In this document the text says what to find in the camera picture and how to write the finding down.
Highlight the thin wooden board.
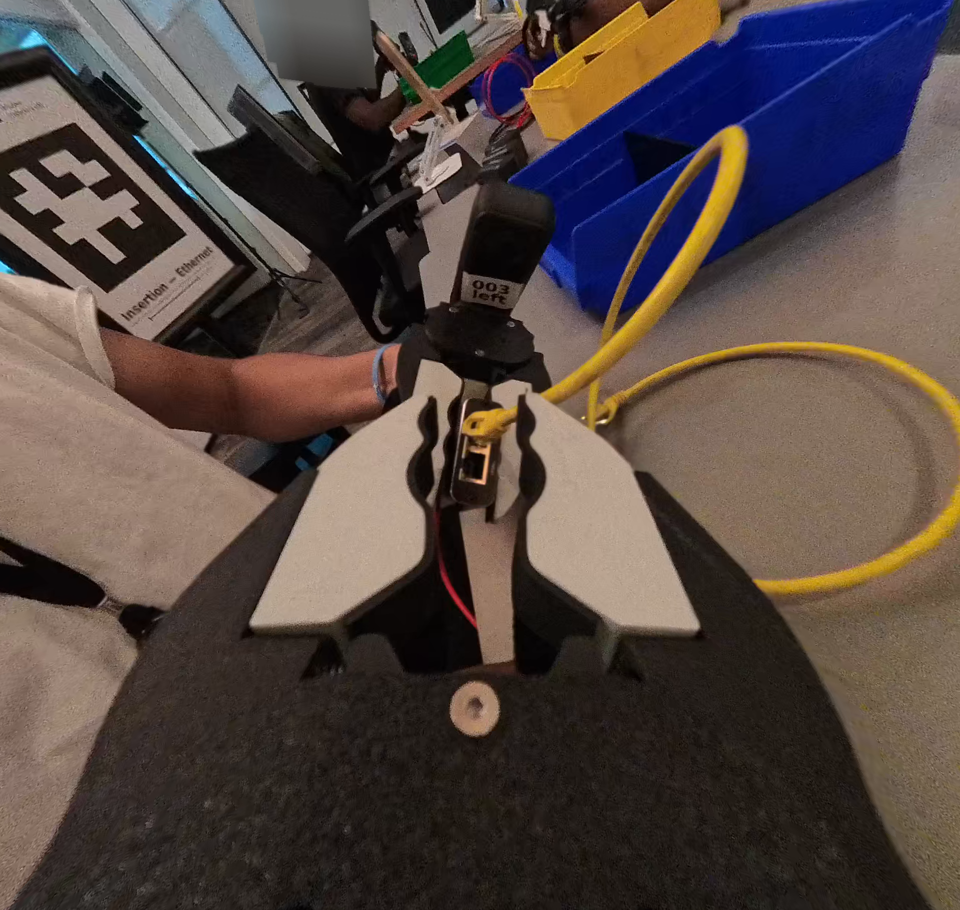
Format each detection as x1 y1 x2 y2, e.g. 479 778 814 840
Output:
371 19 456 129

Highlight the yellow plastic bin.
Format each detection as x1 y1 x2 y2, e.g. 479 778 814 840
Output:
522 0 723 142

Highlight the black office chair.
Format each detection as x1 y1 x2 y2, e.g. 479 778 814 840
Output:
193 85 430 345

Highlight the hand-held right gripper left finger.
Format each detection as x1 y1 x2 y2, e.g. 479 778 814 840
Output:
249 396 444 675

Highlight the blue black chair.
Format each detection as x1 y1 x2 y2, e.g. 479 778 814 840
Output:
210 426 352 493

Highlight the red cable coil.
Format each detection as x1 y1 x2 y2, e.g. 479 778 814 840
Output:
482 52 539 129

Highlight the red ethernet cable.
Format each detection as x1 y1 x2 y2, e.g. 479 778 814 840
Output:
433 505 481 632

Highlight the green plastic bin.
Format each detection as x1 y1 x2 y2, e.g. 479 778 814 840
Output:
396 30 477 106

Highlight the black ethernet port adapter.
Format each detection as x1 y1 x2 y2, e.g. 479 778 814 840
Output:
448 396 505 512

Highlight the yellow ethernet cable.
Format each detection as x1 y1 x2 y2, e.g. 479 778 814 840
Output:
459 124 960 598

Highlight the black bin divider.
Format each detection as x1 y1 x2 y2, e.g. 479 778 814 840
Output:
622 130 700 190

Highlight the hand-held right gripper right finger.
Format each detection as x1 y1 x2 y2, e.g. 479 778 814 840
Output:
511 392 702 675

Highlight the blue plastic bin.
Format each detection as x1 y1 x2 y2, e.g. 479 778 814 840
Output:
510 0 960 320

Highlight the person's left forearm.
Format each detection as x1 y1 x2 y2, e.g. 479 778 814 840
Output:
99 327 385 445

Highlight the black strap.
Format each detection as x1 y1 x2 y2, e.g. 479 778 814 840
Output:
0 537 165 640

